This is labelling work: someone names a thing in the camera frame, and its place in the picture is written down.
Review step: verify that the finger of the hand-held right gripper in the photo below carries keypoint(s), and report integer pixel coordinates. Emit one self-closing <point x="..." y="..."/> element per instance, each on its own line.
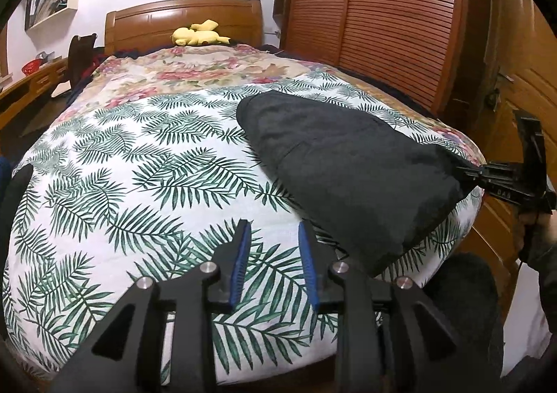
<point x="500" y="167"/>
<point x="476" y="179"/>

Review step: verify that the wooden desk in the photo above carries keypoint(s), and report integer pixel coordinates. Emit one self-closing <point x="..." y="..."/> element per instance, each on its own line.
<point x="26" y="92"/>

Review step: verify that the wooden louvered wardrobe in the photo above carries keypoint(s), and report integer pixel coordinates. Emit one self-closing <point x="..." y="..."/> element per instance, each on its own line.
<point x="370" y="18"/>

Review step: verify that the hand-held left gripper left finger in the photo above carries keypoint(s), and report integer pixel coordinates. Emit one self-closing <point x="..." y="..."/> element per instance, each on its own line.
<point x="240" y="262"/>

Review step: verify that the red basket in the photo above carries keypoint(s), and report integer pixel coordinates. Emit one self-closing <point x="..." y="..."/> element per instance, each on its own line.
<point x="30" y="67"/>

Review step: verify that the dark wooden chair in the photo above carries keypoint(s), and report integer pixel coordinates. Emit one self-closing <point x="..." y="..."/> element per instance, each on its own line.
<point x="82" y="57"/>

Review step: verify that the floral blanket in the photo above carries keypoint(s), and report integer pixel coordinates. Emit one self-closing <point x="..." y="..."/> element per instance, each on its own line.
<point x="196" y="70"/>

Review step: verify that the black shirt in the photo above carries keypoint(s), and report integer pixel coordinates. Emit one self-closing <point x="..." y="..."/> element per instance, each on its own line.
<point x="357" y="166"/>

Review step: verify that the leaf print bedsheet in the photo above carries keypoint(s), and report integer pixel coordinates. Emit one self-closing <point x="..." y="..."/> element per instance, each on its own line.
<point x="130" y="184"/>

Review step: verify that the wooden door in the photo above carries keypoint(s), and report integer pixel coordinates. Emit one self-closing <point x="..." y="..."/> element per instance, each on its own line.
<point x="509" y="49"/>

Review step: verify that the dark cloth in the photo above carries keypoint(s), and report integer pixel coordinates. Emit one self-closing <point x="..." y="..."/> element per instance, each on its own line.
<point x="15" y="210"/>

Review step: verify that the person's right forearm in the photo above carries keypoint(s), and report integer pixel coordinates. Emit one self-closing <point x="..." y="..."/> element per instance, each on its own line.
<point x="549" y="279"/>

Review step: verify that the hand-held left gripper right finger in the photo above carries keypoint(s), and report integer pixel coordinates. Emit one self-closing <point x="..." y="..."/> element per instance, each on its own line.
<point x="310" y="262"/>

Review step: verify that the yellow plush toy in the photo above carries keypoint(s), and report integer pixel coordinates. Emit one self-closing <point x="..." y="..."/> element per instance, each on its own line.
<point x="198" y="35"/>

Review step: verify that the wooden headboard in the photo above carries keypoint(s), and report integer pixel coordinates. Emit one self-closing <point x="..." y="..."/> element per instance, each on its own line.
<point x="174" y="14"/>

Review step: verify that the person's right hand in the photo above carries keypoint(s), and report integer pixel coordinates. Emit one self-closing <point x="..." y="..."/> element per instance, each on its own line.
<point x="528" y="231"/>

